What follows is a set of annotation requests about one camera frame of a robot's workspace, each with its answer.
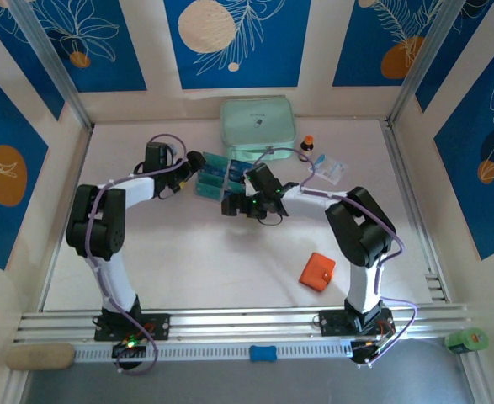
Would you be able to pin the teal blue packets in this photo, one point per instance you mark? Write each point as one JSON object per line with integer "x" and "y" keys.
{"x": 225, "y": 185}

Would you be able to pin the teal credit card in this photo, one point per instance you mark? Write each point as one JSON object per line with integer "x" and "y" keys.
{"x": 210, "y": 180}
{"x": 208, "y": 191}
{"x": 214, "y": 170}
{"x": 216, "y": 160}

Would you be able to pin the orange card holder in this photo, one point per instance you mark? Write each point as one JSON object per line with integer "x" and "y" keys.
{"x": 316, "y": 271}

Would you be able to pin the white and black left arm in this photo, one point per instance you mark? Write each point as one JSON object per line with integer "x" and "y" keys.
{"x": 112, "y": 282}

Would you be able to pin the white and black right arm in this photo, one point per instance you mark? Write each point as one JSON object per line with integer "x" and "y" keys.
{"x": 362, "y": 286}

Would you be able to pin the mint green zip case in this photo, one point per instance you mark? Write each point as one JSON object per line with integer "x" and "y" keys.
{"x": 255, "y": 126}

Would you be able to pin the brown bottle orange cap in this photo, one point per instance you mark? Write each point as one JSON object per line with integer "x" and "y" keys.
{"x": 307, "y": 147}

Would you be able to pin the white blue sachet packet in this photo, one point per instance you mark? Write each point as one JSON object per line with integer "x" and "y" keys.
{"x": 330, "y": 168}

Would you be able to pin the blue panel with cream circle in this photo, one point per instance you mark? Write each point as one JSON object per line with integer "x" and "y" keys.
{"x": 246, "y": 63}

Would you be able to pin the blue bone-shaped clip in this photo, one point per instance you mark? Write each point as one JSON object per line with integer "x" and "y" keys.
{"x": 262, "y": 353}

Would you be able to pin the black controller board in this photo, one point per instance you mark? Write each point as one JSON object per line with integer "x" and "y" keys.
{"x": 368, "y": 348}
{"x": 129, "y": 348}

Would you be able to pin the beige foam block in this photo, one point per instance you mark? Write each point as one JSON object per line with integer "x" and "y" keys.
{"x": 40, "y": 356}

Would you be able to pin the green cylinder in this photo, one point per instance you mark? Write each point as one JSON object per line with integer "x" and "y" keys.
{"x": 465, "y": 340}

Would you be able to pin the aluminium mounting rail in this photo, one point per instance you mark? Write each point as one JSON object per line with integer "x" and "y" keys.
{"x": 246, "y": 322}

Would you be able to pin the blue floral wall panel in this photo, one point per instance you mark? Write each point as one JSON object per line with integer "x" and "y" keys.
{"x": 457, "y": 46}
{"x": 23, "y": 50}
{"x": 103, "y": 63}
{"x": 2, "y": 139}
{"x": 474, "y": 168}
{"x": 356, "y": 42}

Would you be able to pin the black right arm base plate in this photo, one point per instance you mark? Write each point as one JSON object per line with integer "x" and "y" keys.
{"x": 330, "y": 322}

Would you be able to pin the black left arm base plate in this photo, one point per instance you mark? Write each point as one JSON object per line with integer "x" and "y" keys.
{"x": 162, "y": 326}

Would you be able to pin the aluminium side rail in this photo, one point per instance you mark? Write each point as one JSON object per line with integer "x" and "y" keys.
{"x": 410, "y": 210}

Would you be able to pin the aluminium frame post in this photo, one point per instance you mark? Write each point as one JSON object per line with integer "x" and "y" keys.
{"x": 53, "y": 67}
{"x": 427, "y": 59}

